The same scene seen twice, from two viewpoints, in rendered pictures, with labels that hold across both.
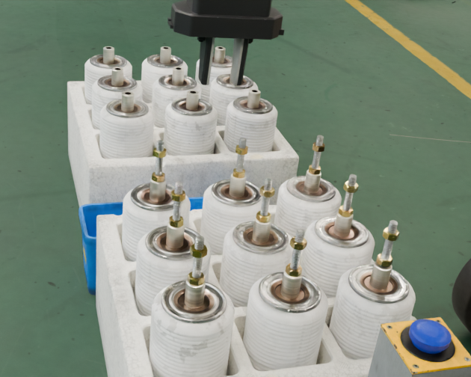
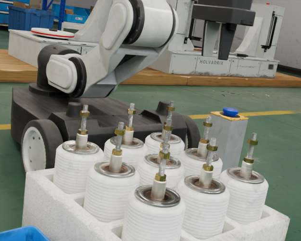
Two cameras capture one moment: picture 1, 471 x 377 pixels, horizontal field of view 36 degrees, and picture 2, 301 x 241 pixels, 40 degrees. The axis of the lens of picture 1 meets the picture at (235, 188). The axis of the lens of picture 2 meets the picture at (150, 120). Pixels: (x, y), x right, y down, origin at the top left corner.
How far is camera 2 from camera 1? 1.35 m
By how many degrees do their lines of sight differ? 103
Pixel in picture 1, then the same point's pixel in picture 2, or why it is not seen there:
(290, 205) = (101, 158)
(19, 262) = not seen: outside the picture
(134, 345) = (260, 224)
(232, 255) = (182, 174)
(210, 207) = (137, 182)
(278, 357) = not seen: hidden behind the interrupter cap
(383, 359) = (235, 129)
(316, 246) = (145, 151)
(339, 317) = not seen: hidden behind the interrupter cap
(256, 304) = (219, 164)
